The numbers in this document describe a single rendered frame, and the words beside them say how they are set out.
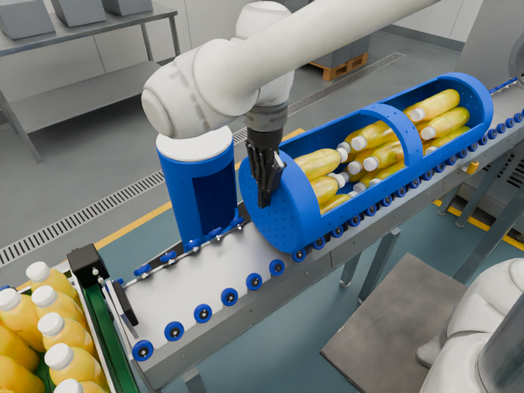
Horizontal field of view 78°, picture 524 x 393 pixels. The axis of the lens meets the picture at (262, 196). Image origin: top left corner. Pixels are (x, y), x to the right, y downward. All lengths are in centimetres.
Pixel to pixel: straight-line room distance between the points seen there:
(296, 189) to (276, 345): 121
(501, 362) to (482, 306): 21
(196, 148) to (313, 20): 86
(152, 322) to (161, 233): 146
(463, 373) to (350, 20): 41
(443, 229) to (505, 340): 217
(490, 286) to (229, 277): 60
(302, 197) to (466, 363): 44
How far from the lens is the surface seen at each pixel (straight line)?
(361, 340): 78
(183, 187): 122
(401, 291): 87
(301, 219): 76
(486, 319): 61
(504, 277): 62
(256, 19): 56
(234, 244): 99
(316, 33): 39
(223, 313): 88
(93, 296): 104
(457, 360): 49
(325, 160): 88
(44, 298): 82
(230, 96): 44
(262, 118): 62
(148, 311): 92
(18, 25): 315
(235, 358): 182
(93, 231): 251
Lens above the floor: 171
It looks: 44 degrees down
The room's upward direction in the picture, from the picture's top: straight up
